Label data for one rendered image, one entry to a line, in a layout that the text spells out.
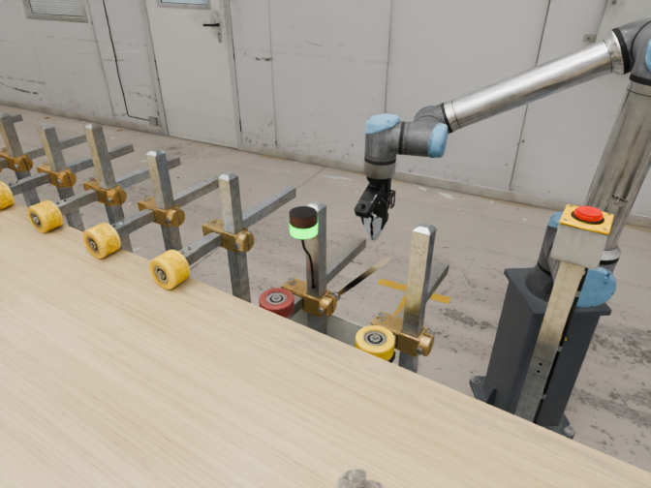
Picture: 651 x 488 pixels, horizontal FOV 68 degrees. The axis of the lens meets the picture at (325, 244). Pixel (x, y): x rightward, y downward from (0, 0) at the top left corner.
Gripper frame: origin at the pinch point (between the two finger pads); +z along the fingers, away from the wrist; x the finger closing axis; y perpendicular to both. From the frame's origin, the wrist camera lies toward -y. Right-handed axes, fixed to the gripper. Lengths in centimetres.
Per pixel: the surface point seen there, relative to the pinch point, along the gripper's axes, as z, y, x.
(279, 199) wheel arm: -12.9, -15.0, 23.5
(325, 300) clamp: -4.2, -38.8, -7.3
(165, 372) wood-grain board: -7, -77, 5
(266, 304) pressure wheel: -8, -51, 0
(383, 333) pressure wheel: -8, -46, -26
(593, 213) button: -41, -38, -56
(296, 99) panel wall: 29, 212, 177
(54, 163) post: -18, -39, 94
